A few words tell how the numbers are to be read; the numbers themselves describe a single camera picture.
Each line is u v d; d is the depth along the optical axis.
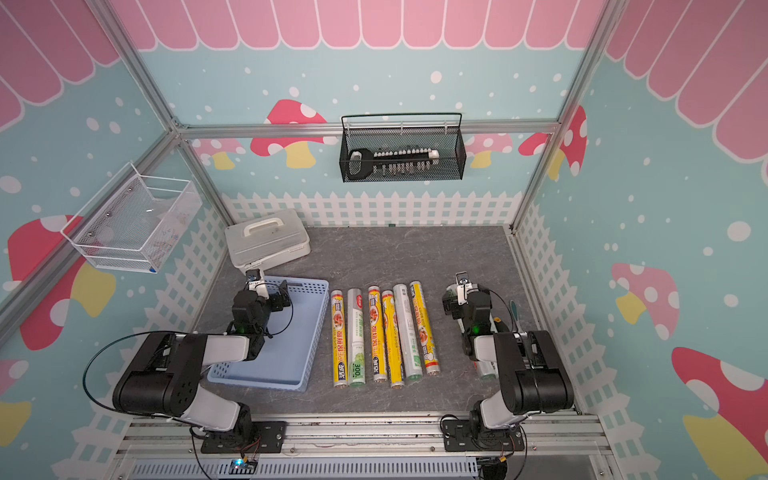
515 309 0.96
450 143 0.94
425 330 0.89
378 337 0.87
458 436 0.74
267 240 1.00
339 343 0.87
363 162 0.90
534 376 0.45
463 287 0.79
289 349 0.92
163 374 0.46
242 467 0.73
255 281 0.79
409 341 0.87
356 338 0.87
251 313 0.72
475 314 0.71
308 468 0.71
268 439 0.75
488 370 0.82
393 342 0.87
